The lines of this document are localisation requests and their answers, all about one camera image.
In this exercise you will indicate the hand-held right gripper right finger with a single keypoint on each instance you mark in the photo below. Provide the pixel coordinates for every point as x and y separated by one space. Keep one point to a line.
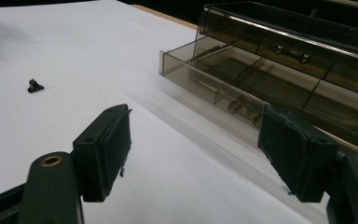
301 155

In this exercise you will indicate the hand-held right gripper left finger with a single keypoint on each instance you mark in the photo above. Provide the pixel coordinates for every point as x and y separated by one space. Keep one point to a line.
101 154

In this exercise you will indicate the smoky transparent drawer organizer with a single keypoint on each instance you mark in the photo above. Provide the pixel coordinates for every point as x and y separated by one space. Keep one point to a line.
289 40

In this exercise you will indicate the small black clip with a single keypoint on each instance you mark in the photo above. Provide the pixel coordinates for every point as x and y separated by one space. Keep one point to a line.
35 86

